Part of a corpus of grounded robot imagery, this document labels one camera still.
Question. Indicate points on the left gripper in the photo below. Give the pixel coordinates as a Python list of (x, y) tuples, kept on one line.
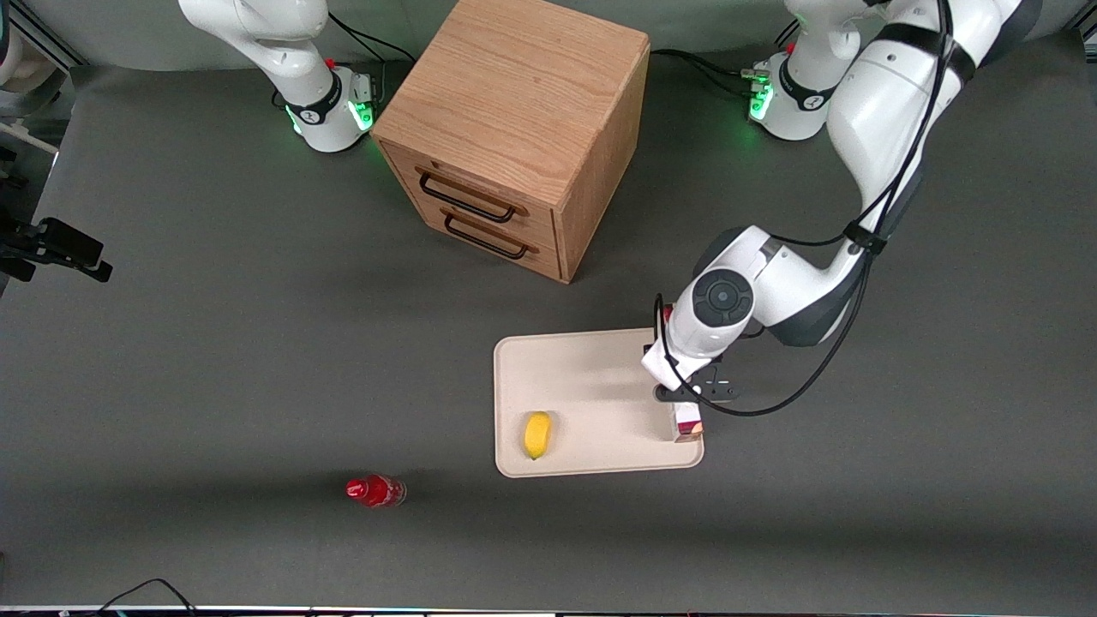
[(647, 348)]

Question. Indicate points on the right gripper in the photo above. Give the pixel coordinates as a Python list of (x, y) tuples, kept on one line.
[(10, 243)]

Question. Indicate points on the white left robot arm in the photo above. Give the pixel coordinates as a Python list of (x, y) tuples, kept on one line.
[(883, 111)]

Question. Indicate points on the beige plastic tray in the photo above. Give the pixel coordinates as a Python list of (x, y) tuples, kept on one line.
[(591, 403)]

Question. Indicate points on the yellow toy fruit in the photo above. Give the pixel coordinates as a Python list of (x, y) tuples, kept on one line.
[(537, 435)]

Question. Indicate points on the wooden drawer front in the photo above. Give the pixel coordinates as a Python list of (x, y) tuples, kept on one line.
[(403, 167), (548, 261)]

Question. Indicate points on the red plastic bottle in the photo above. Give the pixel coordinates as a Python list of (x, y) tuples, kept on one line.
[(377, 492)]

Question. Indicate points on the wooden drawer cabinet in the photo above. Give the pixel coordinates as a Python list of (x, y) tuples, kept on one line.
[(514, 103)]

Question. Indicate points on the aluminium frame rail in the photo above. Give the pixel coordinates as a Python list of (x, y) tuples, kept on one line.
[(47, 34)]

